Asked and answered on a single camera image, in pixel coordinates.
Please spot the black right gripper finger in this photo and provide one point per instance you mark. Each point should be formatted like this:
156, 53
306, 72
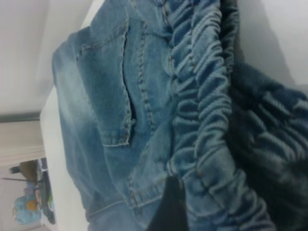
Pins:
170, 211

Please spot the blue denim pants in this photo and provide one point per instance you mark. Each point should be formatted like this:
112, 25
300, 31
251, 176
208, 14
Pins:
108, 96

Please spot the colourful printed item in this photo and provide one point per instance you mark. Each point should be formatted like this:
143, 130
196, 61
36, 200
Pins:
24, 211

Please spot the brown blurry object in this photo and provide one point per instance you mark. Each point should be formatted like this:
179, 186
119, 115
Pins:
29, 169

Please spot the thin dark rod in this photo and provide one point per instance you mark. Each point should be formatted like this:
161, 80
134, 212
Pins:
14, 179

